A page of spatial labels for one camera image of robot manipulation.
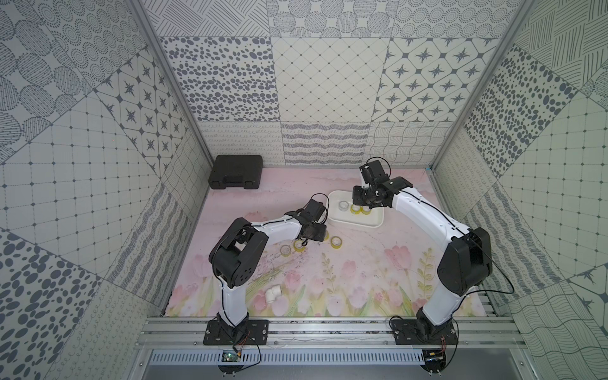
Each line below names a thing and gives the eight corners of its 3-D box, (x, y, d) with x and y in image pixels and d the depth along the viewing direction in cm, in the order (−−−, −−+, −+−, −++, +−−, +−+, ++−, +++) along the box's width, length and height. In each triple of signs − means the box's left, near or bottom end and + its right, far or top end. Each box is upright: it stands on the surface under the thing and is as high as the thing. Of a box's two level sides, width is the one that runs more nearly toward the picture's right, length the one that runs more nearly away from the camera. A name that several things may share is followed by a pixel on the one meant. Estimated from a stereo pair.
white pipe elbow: (265, 302, 82) (264, 300, 79) (267, 287, 85) (266, 284, 83) (280, 302, 82) (279, 300, 79) (282, 287, 85) (281, 284, 83)
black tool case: (209, 190, 113) (205, 182, 109) (219, 163, 126) (215, 155, 121) (260, 190, 113) (258, 182, 109) (265, 163, 126) (263, 155, 121)
